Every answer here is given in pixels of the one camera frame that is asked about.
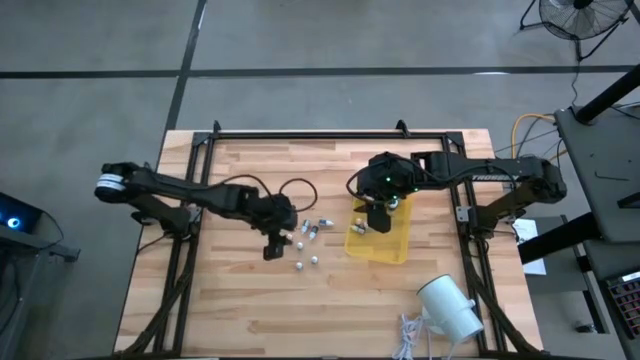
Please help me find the yellow translucent plastic bin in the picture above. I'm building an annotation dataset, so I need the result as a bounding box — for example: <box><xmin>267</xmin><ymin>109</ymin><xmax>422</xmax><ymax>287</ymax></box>
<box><xmin>343</xmin><ymin>192</ymin><xmax>415</xmax><ymax>265</ymax></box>

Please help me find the white cylindrical lamp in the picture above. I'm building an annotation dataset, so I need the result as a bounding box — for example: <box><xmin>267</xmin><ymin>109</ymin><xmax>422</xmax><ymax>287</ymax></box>
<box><xmin>416</xmin><ymin>273</ymin><xmax>485</xmax><ymax>346</ymax></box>

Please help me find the white paper sheet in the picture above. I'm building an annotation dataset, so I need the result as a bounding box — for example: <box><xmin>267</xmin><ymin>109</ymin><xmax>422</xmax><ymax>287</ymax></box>
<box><xmin>512</xmin><ymin>218</ymin><xmax>548</xmax><ymax>277</ymax></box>

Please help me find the black cart beam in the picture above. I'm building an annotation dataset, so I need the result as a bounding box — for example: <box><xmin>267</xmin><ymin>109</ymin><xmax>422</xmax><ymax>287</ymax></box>
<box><xmin>517</xmin><ymin>212</ymin><xmax>601</xmax><ymax>265</ymax></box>

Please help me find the grey cart top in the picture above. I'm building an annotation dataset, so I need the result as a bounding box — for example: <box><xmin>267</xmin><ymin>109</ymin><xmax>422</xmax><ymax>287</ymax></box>
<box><xmin>553</xmin><ymin>102</ymin><xmax>640</xmax><ymax>244</ymax></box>

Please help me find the dark metal stand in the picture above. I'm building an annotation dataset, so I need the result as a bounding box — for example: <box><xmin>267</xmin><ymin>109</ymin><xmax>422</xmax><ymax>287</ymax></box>
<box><xmin>0</xmin><ymin>224</ymin><xmax>81</xmax><ymax>360</ymax></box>

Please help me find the black pole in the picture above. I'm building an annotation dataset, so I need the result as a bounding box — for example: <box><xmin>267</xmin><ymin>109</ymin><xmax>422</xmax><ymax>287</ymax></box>
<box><xmin>574</xmin><ymin>63</ymin><xmax>640</xmax><ymax>125</ymax></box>

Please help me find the computer with blue light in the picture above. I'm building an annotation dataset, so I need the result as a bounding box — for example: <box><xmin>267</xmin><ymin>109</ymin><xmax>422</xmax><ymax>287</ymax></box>
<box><xmin>0</xmin><ymin>192</ymin><xmax>44</xmax><ymax>234</ymax></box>

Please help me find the black floor fan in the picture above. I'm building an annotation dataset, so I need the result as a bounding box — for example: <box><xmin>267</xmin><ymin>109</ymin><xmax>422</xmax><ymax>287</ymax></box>
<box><xmin>518</xmin><ymin>0</ymin><xmax>635</xmax><ymax>62</ymax></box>

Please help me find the keyboard with coloured keys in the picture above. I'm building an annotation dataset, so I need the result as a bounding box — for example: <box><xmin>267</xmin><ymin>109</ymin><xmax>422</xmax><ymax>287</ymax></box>
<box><xmin>604</xmin><ymin>269</ymin><xmax>640</xmax><ymax>339</ymax></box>

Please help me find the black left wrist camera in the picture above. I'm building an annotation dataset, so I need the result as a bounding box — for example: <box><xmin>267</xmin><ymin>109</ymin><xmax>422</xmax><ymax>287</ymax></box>
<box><xmin>263</xmin><ymin>232</ymin><xmax>286</xmax><ymax>262</ymax></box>

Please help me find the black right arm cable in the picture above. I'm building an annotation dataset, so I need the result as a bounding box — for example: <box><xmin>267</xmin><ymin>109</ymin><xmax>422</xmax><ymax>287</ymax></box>
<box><xmin>346</xmin><ymin>164</ymin><xmax>374</xmax><ymax>204</ymax></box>

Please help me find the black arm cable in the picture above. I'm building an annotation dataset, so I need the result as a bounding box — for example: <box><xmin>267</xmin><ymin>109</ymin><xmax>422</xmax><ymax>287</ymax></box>
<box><xmin>214</xmin><ymin>173</ymin><xmax>319</xmax><ymax>214</ymax></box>
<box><xmin>346</xmin><ymin>164</ymin><xmax>374</xmax><ymax>204</ymax></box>

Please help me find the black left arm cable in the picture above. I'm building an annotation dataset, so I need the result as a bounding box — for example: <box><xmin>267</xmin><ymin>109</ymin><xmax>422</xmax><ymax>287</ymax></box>
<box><xmin>214</xmin><ymin>173</ymin><xmax>319</xmax><ymax>214</ymax></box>

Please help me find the black aluminium table frame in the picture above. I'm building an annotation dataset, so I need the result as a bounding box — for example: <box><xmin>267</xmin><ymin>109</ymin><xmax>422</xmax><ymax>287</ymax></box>
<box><xmin>114</xmin><ymin>128</ymin><xmax>541</xmax><ymax>360</ymax></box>

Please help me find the white coiled cable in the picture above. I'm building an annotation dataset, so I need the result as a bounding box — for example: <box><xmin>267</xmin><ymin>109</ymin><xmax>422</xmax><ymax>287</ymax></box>
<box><xmin>392</xmin><ymin>312</ymin><xmax>436</xmax><ymax>360</ymax></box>

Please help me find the yellow cable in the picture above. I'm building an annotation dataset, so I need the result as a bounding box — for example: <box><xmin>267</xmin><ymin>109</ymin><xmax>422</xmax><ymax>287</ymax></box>
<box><xmin>510</xmin><ymin>112</ymin><xmax>557</xmax><ymax>151</ymax></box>

